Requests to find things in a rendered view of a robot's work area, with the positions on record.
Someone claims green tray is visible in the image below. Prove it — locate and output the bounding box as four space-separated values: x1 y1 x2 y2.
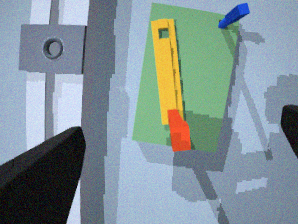
132 2 239 153

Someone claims light grey slotted metal rail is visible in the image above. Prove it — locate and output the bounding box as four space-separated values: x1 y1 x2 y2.
19 0 100 224

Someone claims blue pin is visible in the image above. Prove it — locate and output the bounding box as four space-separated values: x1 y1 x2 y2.
218 3 250 28

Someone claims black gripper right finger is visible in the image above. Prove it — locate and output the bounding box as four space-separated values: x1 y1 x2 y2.
281 104 298 157

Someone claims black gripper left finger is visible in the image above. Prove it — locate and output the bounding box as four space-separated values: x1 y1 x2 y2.
0 125 85 224

